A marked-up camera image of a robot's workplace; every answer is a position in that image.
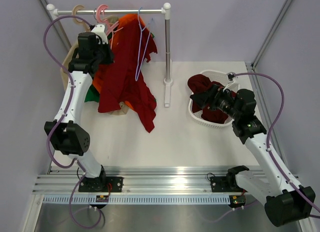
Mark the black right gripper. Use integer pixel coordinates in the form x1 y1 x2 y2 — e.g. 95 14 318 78
190 84 241 121

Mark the pink plastic hanger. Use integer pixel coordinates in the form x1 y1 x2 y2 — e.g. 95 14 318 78
95 4 123 48

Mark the dark red t shirt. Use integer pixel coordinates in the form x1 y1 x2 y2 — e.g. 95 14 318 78
93 14 158 132

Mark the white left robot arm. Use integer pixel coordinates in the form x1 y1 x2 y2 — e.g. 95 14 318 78
44 32 113 192

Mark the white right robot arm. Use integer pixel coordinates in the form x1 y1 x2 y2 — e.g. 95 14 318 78
190 85 316 227

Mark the dark red shirt in basket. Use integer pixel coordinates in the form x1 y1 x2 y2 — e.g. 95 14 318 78
187 74 229 124

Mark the orange t shirt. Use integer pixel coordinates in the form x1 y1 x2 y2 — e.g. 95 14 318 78
93 14 144 113

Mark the beige wooden hanger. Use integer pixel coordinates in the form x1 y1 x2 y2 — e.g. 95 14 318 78
72 4 91 30

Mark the green t shirt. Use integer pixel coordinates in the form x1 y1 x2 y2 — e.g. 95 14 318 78
85 33 158 104

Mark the beige t shirt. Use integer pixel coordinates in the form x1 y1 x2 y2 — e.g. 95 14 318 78
60 18 129 115

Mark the white plastic laundry basket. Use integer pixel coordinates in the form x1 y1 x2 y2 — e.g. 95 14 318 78
187 69 240 129

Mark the white metal clothes rack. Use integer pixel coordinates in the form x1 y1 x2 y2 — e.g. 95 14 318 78
46 2 175 108

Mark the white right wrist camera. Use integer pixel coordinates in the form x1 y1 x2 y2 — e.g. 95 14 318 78
223 72 240 92

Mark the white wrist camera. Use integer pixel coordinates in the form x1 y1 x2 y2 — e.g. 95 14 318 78
91 23 109 44
223 72 240 92

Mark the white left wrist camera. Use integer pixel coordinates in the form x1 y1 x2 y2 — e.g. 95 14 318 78
91 23 109 44

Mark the blue wire hanger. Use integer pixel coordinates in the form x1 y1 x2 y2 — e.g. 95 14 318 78
134 6 153 82

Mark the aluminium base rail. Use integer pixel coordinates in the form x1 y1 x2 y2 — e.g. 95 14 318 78
32 166 230 195

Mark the white slotted cable duct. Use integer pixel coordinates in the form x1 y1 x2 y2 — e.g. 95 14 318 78
42 194 237 205

